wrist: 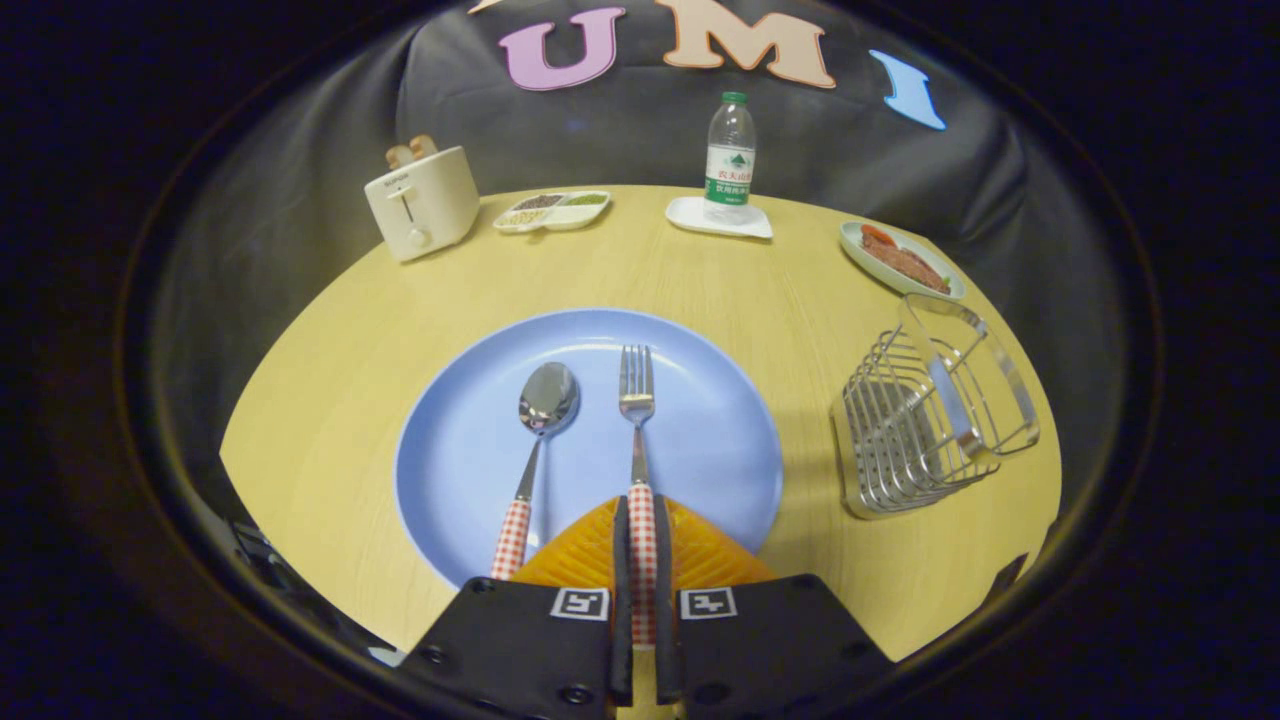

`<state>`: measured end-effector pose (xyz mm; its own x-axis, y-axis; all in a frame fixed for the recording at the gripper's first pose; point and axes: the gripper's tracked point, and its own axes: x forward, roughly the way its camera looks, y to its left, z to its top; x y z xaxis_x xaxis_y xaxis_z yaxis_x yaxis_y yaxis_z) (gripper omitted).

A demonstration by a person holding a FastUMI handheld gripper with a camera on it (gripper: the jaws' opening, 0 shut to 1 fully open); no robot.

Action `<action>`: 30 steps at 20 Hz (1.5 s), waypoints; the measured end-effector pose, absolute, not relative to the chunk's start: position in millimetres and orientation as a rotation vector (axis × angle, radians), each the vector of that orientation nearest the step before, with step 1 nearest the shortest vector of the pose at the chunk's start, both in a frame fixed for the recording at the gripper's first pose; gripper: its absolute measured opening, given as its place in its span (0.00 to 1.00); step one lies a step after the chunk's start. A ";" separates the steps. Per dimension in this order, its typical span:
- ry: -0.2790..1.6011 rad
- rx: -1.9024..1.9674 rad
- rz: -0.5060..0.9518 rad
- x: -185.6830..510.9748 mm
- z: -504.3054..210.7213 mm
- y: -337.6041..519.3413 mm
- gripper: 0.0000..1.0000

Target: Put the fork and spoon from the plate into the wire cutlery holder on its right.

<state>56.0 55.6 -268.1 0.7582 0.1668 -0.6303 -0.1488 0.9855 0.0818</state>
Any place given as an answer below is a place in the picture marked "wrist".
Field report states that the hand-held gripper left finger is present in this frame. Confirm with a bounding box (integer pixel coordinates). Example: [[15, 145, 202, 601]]
[[395, 495, 636, 720]]

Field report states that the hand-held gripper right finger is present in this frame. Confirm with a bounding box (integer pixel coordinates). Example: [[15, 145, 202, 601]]
[[652, 495, 896, 720]]

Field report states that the fork with red checkered handle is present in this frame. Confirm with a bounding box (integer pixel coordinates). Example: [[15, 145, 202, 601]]
[[618, 345, 661, 646]]

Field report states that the spoon with red checkered handle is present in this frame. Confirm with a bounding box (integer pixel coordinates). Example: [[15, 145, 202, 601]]
[[490, 362, 581, 581]]

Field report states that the blue round plate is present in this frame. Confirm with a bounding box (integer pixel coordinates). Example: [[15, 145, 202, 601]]
[[394, 308, 785, 589]]

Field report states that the white square coaster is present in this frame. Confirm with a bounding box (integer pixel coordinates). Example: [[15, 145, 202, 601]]
[[666, 196, 774, 240]]

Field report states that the pale green food plate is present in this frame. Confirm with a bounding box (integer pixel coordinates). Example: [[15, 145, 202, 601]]
[[840, 220, 967, 301]]

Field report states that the white divided dish with grains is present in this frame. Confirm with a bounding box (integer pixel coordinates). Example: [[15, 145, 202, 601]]
[[493, 190, 612, 234]]

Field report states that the brown meat slice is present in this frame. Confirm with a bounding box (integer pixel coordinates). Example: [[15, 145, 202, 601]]
[[862, 234, 951, 293]]

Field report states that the clear water bottle green cap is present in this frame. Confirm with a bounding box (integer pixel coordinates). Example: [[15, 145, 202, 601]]
[[704, 92, 757, 225]]

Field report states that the cream toaster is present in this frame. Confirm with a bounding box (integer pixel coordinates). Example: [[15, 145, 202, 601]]
[[364, 146, 482, 263]]

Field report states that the black backdrop cloth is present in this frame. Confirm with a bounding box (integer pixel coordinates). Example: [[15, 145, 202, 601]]
[[150, 0, 1131, 501]]

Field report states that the metal wire cutlery holder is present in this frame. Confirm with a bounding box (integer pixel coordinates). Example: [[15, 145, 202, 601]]
[[830, 293, 1041, 521]]

